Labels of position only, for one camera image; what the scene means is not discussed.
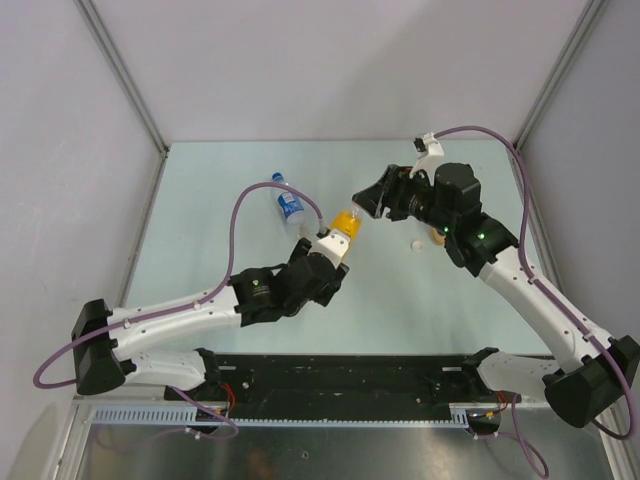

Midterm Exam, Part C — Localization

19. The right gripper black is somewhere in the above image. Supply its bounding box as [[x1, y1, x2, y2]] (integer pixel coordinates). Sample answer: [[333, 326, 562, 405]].
[[352, 165, 455, 234]]

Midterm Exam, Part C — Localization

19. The yellow juice bottle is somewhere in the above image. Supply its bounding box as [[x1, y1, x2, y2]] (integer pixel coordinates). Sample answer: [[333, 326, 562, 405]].
[[329, 205, 362, 247]]

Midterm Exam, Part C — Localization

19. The white bottle cap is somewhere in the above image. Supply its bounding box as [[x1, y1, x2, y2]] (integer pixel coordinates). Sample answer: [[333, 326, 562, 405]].
[[411, 240, 424, 252]]

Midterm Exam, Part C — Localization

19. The clear water bottle blue label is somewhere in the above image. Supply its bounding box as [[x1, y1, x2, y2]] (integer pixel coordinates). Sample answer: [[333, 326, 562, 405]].
[[271, 172, 317, 239]]

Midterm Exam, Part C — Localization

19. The orange tea bottle blue label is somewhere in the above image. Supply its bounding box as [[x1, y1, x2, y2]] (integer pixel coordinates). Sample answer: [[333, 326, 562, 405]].
[[431, 228, 446, 246]]

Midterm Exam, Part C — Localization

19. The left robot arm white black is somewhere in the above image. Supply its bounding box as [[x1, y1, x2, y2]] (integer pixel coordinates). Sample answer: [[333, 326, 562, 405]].
[[72, 230, 351, 400]]

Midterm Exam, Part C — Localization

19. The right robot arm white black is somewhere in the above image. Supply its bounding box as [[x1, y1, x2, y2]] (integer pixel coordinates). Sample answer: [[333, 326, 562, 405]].
[[352, 163, 639, 428]]

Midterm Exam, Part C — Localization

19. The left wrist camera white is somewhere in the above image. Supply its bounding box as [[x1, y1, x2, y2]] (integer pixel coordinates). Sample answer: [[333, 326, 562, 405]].
[[309, 229, 351, 268]]

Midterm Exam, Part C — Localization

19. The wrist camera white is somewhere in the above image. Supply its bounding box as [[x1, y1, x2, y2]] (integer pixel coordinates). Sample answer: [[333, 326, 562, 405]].
[[409, 132, 445, 178], [309, 229, 351, 268]]

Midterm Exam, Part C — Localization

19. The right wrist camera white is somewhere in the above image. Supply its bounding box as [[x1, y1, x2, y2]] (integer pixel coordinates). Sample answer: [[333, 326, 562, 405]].
[[409, 132, 445, 178]]

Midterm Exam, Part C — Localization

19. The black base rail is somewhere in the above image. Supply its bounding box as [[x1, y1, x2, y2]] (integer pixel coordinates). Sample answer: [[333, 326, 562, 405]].
[[186, 354, 512, 420]]

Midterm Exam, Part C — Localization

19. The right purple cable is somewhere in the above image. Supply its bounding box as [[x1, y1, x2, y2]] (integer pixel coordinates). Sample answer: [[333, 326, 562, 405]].
[[433, 124, 637, 476]]

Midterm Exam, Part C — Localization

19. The grey slotted cable duct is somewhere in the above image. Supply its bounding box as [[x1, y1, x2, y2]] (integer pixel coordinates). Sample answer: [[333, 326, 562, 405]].
[[90, 405, 486, 428]]

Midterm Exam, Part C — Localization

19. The right aluminium frame post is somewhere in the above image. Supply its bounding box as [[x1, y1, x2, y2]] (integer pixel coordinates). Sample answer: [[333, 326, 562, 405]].
[[512, 0, 612, 151]]

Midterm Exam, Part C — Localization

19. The aluminium frame post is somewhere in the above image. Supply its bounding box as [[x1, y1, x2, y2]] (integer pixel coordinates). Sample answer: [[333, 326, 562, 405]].
[[73, 0, 169, 153], [512, 0, 612, 151]]

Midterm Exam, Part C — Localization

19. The left aluminium frame post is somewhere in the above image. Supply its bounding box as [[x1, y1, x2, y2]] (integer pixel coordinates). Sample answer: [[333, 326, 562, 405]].
[[73, 0, 169, 153]]

